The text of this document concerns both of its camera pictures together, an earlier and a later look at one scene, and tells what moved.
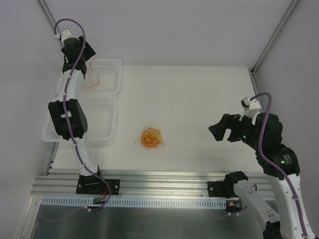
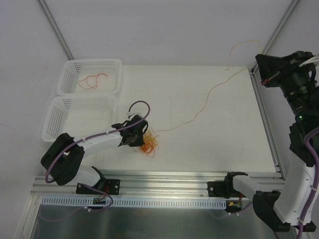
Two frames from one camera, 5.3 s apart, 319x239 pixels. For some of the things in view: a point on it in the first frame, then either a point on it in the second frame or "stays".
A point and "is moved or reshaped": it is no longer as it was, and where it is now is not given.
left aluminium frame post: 47,11 stays
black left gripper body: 87,51 -> 137,139
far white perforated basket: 103,77 stays
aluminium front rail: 60,182 stays
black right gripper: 232,128 -> 274,73
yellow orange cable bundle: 151,137 is moved or reshaped
